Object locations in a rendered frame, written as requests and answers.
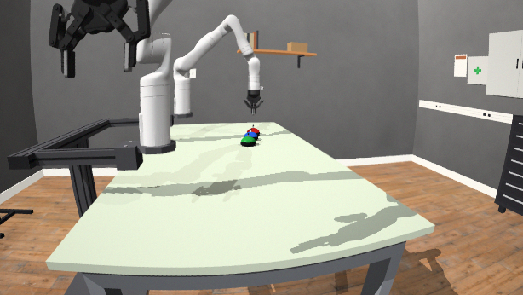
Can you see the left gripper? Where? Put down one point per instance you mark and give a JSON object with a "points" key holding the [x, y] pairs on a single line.
{"points": [[253, 97]]}

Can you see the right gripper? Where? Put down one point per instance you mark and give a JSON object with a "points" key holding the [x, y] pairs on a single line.
{"points": [[95, 16]]}

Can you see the green bell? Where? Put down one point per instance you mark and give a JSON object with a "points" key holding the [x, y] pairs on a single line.
{"points": [[248, 141]]}

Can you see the red bell dome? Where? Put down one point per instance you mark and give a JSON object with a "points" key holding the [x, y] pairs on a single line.
{"points": [[254, 130]]}

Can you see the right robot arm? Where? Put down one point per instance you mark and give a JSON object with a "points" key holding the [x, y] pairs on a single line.
{"points": [[154, 118]]}

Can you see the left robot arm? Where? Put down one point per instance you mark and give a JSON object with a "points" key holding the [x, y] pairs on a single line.
{"points": [[184, 64]]}

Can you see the blue dome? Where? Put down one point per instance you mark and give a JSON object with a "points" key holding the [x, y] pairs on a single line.
{"points": [[252, 134]]}

